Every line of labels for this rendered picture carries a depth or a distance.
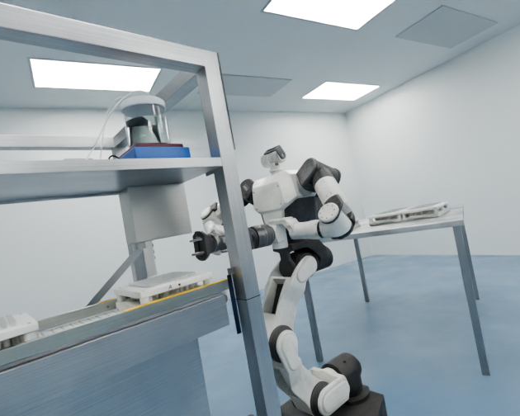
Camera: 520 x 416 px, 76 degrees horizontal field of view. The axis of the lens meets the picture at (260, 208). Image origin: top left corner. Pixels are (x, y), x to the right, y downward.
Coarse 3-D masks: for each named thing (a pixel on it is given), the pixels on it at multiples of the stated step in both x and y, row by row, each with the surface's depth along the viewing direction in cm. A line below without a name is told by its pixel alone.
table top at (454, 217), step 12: (444, 216) 223; (456, 216) 208; (360, 228) 254; (372, 228) 235; (384, 228) 219; (396, 228) 206; (408, 228) 202; (420, 228) 198; (432, 228) 195; (324, 240) 231; (336, 240) 226
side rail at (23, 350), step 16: (208, 288) 106; (224, 288) 110; (160, 304) 96; (176, 304) 99; (96, 320) 85; (112, 320) 87; (128, 320) 89; (48, 336) 78; (64, 336) 80; (80, 336) 82; (0, 352) 72; (16, 352) 73; (32, 352) 75
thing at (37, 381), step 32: (160, 320) 95; (192, 320) 101; (224, 320) 108; (64, 352) 79; (96, 352) 83; (128, 352) 88; (160, 352) 94; (0, 384) 71; (32, 384) 74; (64, 384) 78
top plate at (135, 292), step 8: (200, 272) 113; (208, 272) 110; (184, 280) 104; (192, 280) 105; (200, 280) 107; (120, 288) 111; (128, 288) 107; (136, 288) 104; (144, 288) 100; (152, 288) 98; (160, 288) 98; (168, 288) 100; (176, 288) 102; (128, 296) 102; (136, 296) 97; (144, 296) 95
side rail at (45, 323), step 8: (96, 304) 110; (104, 304) 111; (112, 304) 112; (72, 312) 104; (80, 312) 106; (88, 312) 107; (96, 312) 109; (40, 320) 99; (48, 320) 100; (56, 320) 102; (64, 320) 103; (72, 320) 104; (40, 328) 99; (48, 328) 100
